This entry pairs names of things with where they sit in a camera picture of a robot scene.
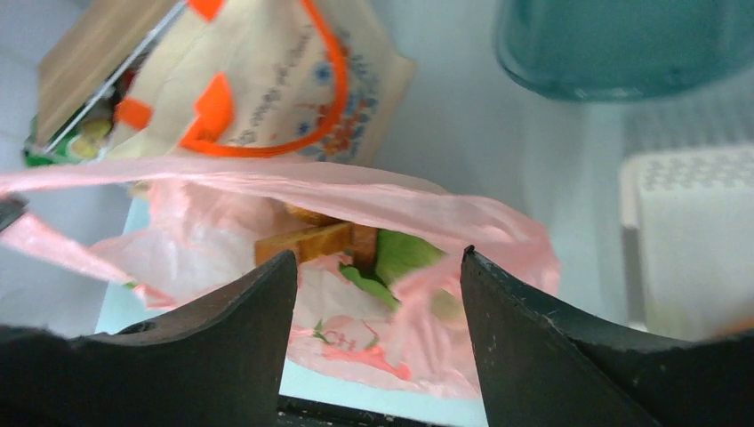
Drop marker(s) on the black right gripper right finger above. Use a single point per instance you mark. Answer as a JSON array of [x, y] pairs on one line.
[[543, 362]]

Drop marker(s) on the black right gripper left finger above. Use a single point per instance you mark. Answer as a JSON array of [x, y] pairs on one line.
[[216, 361]]

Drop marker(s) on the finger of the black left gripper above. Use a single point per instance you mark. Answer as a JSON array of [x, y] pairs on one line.
[[13, 207]]

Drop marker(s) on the croissant bread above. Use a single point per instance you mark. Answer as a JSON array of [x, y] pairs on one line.
[[311, 217]]

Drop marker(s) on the green lettuce head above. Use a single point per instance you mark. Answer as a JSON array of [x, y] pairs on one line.
[[396, 255]]

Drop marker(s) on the round toasted bread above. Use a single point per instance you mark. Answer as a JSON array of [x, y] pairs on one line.
[[358, 241]]

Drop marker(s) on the pink plastic bag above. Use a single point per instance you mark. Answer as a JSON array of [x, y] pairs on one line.
[[206, 214]]

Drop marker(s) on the beige floral tote bag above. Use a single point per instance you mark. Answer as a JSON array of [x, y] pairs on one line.
[[312, 79]]

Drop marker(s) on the green white snack bag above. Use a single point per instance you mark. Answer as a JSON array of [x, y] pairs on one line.
[[86, 142]]

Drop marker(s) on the white plastic basket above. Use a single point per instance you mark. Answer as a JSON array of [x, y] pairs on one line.
[[687, 230]]

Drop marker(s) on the teal plastic tray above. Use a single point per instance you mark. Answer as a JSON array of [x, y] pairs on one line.
[[621, 50]]

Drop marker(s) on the white wire wooden shelf rack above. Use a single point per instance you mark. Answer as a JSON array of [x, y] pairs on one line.
[[90, 57]]

